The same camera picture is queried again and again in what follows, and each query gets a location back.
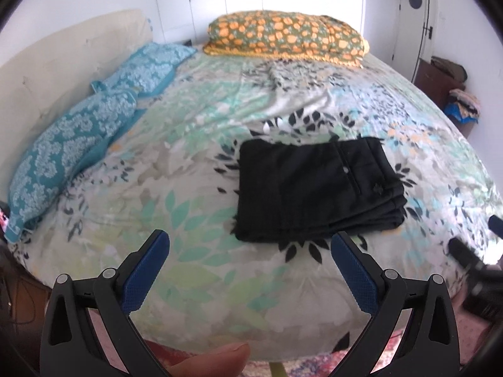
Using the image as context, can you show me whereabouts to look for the black pants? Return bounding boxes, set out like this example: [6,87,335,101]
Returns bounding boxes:
[233,137,407,243]

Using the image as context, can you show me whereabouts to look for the left hand thumb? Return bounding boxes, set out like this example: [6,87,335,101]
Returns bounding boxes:
[147,341,251,377]

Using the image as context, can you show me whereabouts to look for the pink dotted garment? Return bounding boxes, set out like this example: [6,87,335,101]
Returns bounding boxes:
[90,305,489,371]

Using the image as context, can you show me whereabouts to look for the green stool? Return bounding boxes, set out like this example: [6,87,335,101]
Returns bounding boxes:
[268,362,288,377]

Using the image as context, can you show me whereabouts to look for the pile of clothes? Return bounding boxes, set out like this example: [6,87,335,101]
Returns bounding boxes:
[431,55,482,123]

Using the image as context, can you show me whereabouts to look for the teal patterned pillow near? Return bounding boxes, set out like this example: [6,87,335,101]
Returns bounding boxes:
[4,90,137,243]

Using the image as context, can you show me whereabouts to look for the teal patterned pillow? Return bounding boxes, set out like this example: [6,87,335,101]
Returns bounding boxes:
[4,90,137,243]
[90,43,197,98]

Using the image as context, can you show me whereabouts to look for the brown wooden cabinet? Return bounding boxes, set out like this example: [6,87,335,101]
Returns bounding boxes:
[413,59,465,110]

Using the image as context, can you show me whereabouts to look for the white door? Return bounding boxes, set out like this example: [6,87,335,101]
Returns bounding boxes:
[391,0,437,83]

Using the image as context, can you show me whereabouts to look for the cream headboard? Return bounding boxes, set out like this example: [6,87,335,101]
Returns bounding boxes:
[1,9,152,200]

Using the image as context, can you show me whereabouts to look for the teal patterned pillow far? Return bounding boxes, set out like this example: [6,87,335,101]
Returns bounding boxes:
[90,43,197,98]

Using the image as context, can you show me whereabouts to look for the orange floral pillow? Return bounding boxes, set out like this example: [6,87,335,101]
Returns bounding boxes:
[204,10,370,67]

